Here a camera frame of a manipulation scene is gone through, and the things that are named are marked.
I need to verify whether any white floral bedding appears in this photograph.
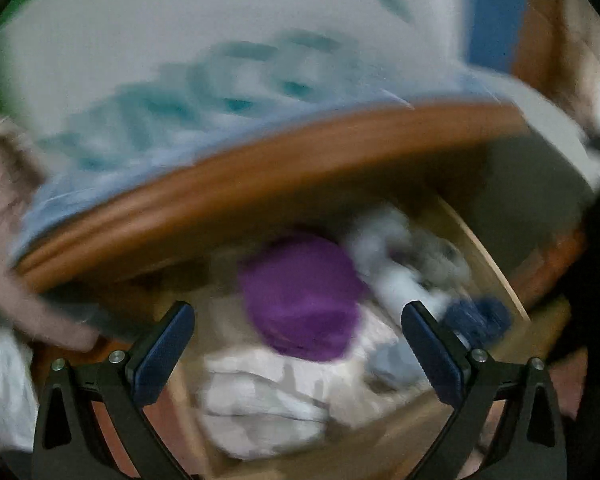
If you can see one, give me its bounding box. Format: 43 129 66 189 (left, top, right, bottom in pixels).
0 325 38 452

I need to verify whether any beige floral curtain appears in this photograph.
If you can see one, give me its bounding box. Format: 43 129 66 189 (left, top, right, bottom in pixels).
0 115 98 352

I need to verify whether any blue foam mat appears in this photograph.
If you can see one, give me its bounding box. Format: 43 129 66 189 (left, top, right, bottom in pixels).
468 0 527 73

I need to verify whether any purple underwear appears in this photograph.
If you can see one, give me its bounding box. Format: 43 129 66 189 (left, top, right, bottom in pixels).
237 235 366 362

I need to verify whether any wooden drawer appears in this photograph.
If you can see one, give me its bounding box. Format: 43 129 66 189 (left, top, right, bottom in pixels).
168 194 571 480

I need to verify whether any blue checked cloth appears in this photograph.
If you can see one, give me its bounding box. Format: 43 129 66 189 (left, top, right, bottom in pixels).
10 66 500 263

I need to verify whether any navy floral underwear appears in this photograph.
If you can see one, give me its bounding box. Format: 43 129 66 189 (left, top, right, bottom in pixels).
441 297 513 349

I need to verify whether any grey rolled underwear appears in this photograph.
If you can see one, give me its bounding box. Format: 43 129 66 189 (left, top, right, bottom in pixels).
407 230 471 290

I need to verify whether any pale grey folded underwear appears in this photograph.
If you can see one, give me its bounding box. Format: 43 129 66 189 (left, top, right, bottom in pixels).
341 204 412 275

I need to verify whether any white Xincci shoe box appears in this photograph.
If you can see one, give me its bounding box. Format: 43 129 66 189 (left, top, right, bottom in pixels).
0 0 477 176

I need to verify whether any light blue underwear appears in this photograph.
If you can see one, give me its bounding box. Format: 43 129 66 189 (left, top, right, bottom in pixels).
370 260 451 325

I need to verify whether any white hexagon pattern underwear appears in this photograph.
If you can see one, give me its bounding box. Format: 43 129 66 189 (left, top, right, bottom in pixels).
197 306 405 460

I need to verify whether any grey cube stool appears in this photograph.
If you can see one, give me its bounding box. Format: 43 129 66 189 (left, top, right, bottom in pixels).
463 68 600 273

